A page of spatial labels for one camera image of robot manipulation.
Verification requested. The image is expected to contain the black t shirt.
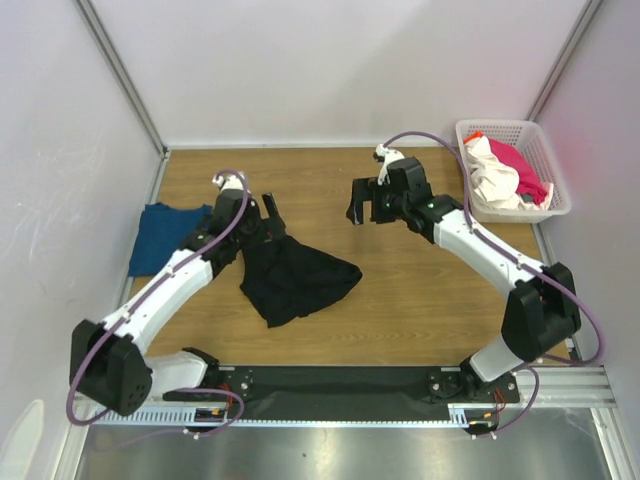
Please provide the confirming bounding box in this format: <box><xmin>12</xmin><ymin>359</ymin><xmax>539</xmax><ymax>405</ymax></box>
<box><xmin>240</xmin><ymin>235</ymin><xmax>363</xmax><ymax>328</ymax></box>

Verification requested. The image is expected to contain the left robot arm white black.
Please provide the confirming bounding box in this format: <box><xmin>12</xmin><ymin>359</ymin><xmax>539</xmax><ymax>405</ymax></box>
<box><xmin>70</xmin><ymin>192</ymin><xmax>285</xmax><ymax>416</ymax></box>

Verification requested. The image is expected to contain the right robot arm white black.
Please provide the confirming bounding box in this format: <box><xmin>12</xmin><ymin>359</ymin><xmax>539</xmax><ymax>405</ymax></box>
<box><xmin>346</xmin><ymin>157</ymin><xmax>581</xmax><ymax>402</ymax></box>

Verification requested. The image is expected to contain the orange garment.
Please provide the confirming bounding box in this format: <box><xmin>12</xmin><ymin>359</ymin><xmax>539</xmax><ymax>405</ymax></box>
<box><xmin>464</xmin><ymin>131</ymin><xmax>484</xmax><ymax>145</ymax></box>

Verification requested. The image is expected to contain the folded blue t shirt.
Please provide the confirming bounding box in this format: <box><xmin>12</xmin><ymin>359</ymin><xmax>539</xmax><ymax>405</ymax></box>
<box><xmin>128</xmin><ymin>203</ymin><xmax>212</xmax><ymax>278</ymax></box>

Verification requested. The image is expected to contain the cream white t shirt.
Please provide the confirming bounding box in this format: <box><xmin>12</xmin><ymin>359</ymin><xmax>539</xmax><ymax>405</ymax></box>
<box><xmin>464</xmin><ymin>134</ymin><xmax>554</xmax><ymax>211</ymax></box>

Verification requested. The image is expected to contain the pink t shirt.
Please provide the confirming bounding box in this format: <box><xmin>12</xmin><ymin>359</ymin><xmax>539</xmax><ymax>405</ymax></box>
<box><xmin>489</xmin><ymin>138</ymin><xmax>549</xmax><ymax>206</ymax></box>

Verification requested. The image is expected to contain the white plastic basket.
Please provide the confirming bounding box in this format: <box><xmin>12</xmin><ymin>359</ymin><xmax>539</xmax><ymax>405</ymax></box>
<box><xmin>455</xmin><ymin>119</ymin><xmax>571</xmax><ymax>224</ymax></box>

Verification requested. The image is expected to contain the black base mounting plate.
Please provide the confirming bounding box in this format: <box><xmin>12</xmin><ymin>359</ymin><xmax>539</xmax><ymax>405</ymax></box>
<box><xmin>162</xmin><ymin>365</ymin><xmax>521</xmax><ymax>424</ymax></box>

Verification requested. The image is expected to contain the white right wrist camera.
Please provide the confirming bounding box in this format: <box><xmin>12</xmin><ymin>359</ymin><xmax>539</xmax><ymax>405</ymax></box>
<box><xmin>373</xmin><ymin>144</ymin><xmax>405</xmax><ymax>186</ymax></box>

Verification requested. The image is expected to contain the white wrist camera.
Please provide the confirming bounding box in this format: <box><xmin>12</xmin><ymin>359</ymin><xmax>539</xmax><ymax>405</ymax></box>
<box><xmin>373</xmin><ymin>144</ymin><xmax>405</xmax><ymax>186</ymax></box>
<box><xmin>212</xmin><ymin>170</ymin><xmax>249</xmax><ymax>193</ymax></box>

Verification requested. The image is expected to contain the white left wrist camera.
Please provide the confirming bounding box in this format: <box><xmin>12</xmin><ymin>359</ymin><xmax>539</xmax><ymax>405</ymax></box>
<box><xmin>212</xmin><ymin>170</ymin><xmax>249</xmax><ymax>193</ymax></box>

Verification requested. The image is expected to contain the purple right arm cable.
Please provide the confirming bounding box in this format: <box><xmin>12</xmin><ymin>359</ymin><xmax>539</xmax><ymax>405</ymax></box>
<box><xmin>382</xmin><ymin>130</ymin><xmax>607</xmax><ymax>441</ymax></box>

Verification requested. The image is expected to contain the right aluminium corner post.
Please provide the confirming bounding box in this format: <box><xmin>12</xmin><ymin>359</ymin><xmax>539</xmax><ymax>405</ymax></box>
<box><xmin>525</xmin><ymin>0</ymin><xmax>606</xmax><ymax>121</ymax></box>

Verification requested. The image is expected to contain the aluminium corner post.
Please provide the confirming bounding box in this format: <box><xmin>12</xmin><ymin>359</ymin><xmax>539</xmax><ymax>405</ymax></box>
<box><xmin>525</xmin><ymin>0</ymin><xmax>606</xmax><ymax>121</ymax></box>
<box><xmin>72</xmin><ymin>0</ymin><xmax>168</xmax><ymax>158</ymax></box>

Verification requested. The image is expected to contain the aluminium frame rail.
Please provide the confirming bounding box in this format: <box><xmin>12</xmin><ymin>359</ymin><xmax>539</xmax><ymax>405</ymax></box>
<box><xmin>74</xmin><ymin>363</ymin><xmax>615</xmax><ymax>436</ymax></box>

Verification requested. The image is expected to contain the left aluminium corner post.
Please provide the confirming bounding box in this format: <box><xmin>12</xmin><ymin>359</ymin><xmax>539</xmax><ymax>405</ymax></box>
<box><xmin>72</xmin><ymin>0</ymin><xmax>168</xmax><ymax>158</ymax></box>

